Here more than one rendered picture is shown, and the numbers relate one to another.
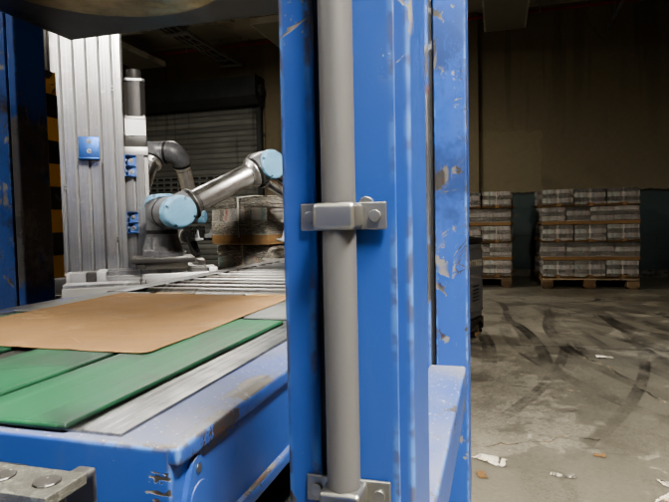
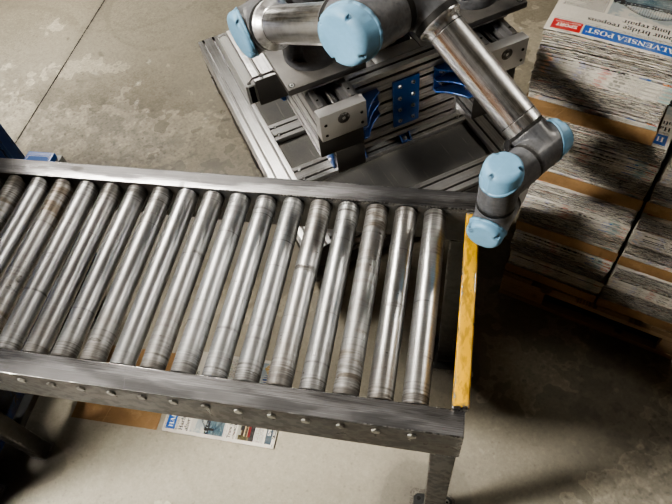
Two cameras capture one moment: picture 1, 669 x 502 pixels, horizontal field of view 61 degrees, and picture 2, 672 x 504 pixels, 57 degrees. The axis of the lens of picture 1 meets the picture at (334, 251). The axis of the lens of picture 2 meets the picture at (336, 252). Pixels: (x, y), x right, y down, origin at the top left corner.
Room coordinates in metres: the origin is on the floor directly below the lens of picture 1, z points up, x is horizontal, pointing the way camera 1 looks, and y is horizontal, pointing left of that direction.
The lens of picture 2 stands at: (2.17, -0.73, 1.87)
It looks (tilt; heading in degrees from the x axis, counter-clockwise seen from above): 55 degrees down; 92
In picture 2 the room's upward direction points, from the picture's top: 9 degrees counter-clockwise
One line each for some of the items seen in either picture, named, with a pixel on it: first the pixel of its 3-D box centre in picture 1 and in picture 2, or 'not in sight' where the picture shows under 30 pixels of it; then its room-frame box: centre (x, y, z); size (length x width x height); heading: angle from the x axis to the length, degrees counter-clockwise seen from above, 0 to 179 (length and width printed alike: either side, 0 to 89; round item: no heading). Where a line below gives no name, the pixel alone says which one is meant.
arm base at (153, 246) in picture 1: (162, 242); (308, 36); (2.16, 0.65, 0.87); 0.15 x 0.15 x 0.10
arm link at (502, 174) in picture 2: not in sight; (505, 179); (2.49, 0.00, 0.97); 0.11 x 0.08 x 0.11; 36
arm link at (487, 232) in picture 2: not in sight; (492, 217); (2.47, -0.02, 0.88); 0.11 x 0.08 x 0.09; 54
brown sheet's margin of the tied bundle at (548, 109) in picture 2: (276, 238); (597, 98); (2.79, 0.29, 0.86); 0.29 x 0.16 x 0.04; 145
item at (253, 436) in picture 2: not in sight; (228, 396); (1.73, 0.05, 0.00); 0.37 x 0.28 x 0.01; 164
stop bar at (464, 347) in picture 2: not in sight; (468, 302); (2.40, -0.16, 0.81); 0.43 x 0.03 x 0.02; 74
